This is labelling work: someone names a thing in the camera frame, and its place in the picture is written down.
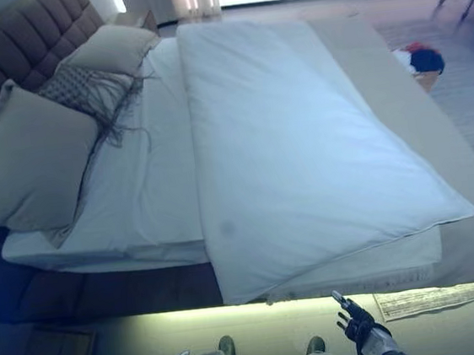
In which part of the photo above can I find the right robot hand black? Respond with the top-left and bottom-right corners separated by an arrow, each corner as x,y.
331,285 -> 385,345

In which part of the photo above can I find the white duvet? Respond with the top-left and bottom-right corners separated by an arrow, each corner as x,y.
173,0 -> 474,309

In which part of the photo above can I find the white bed sheet mattress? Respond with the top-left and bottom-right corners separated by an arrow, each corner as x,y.
0,36 -> 213,286

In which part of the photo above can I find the right green robot foot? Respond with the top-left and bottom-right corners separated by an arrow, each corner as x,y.
302,335 -> 327,355

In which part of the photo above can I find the green robot foot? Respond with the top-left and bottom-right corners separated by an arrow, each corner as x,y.
302,335 -> 327,355
217,334 -> 237,355

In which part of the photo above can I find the left green robot foot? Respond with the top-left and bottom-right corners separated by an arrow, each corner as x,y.
217,334 -> 237,355

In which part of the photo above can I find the white label sticker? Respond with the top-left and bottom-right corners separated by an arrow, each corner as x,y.
371,282 -> 474,325

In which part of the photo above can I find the large grey area rug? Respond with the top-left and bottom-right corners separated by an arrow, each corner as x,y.
368,3 -> 474,214

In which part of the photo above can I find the large beige pillow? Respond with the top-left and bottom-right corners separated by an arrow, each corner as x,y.
0,71 -> 113,256

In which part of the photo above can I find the tan cardboard piece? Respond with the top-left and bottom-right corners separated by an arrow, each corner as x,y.
414,70 -> 442,94

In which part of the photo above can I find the white cloth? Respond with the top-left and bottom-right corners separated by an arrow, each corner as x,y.
391,46 -> 416,75

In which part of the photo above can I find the black cloth bundle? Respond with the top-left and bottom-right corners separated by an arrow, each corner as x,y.
408,46 -> 448,80

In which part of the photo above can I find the red cloth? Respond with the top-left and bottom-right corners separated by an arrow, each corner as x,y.
402,40 -> 433,57

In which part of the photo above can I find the woven cushion with long fringe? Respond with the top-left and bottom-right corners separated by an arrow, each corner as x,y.
34,52 -> 168,165

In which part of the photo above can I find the pale bedside table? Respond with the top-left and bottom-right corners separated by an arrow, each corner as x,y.
110,8 -> 159,35

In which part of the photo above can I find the brown tufted headboard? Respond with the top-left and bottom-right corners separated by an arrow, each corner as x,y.
0,0 -> 118,158

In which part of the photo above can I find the brown upholstered bed frame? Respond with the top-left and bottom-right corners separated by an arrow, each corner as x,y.
0,204 -> 227,331

